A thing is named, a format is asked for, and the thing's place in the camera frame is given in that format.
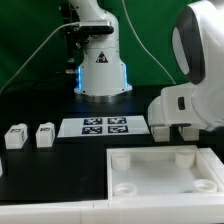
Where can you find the white square tabletop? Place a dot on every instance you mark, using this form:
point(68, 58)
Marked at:
point(163, 170)

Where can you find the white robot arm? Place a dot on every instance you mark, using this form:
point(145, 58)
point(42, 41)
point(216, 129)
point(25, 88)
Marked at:
point(198, 46)

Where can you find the white fence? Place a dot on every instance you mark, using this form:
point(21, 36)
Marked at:
point(212, 168)
point(177, 209)

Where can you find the white right fence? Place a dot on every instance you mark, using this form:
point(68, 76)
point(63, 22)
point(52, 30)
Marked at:
point(212, 168)

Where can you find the white front fence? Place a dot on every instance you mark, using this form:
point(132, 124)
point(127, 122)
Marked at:
point(177, 209)

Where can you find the white marker sheet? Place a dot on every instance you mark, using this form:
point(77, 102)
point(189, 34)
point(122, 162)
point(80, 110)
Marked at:
point(103, 126)

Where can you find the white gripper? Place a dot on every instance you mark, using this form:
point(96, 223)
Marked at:
point(178, 106)

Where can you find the white piece left edge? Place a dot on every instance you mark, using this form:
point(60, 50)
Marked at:
point(1, 168)

